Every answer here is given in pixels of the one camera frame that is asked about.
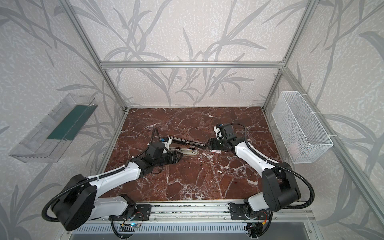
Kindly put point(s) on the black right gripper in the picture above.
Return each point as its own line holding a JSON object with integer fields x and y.
{"x": 214, "y": 144}

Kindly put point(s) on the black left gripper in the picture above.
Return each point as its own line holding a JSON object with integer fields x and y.
{"x": 171, "y": 157}

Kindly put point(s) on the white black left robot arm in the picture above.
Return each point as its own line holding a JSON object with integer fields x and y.
{"x": 80, "y": 200}

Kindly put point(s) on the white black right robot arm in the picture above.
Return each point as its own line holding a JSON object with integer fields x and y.
{"x": 279, "y": 182}

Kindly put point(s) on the pink object in basket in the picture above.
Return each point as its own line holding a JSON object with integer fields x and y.
{"x": 294, "y": 150}

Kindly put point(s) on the green circuit board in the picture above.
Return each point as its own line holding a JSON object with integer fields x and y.
{"x": 129, "y": 227}

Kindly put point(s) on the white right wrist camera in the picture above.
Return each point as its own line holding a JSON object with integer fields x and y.
{"x": 219, "y": 132}

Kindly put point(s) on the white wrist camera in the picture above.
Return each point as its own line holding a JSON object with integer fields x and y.
{"x": 167, "y": 142}
{"x": 219, "y": 132}

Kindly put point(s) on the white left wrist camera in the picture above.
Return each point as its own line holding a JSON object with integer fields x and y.
{"x": 167, "y": 142}

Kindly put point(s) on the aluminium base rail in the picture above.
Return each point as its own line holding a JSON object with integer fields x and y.
{"x": 205, "y": 217}

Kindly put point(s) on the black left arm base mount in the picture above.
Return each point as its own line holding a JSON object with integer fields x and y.
{"x": 136, "y": 213}

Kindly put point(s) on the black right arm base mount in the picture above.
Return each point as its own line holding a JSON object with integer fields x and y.
{"x": 244, "y": 212}

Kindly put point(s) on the white wire mesh basket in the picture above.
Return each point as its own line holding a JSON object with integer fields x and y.
{"x": 298, "y": 123}

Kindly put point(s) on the aluminium frame profiles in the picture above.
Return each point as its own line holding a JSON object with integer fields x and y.
{"x": 361, "y": 181}

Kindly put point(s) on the clear plastic wall tray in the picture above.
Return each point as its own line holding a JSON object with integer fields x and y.
{"x": 47, "y": 142}

